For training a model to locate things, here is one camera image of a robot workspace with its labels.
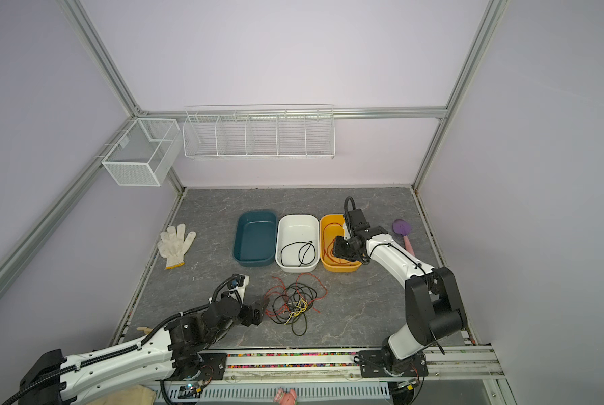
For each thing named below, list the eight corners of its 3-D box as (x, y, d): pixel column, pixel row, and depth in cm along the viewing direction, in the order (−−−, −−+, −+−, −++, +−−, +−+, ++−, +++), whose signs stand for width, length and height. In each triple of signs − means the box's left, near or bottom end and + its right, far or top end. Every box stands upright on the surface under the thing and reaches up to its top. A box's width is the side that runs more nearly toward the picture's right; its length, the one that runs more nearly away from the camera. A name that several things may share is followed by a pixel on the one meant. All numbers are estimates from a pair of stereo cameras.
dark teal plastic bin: (230, 267, 97) (226, 260, 93) (241, 218, 112) (238, 210, 108) (275, 267, 97) (273, 260, 93) (280, 218, 112) (279, 210, 108)
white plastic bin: (273, 273, 95) (271, 265, 90) (278, 222, 110) (277, 213, 105) (320, 273, 95) (320, 265, 90) (319, 222, 110) (319, 213, 105)
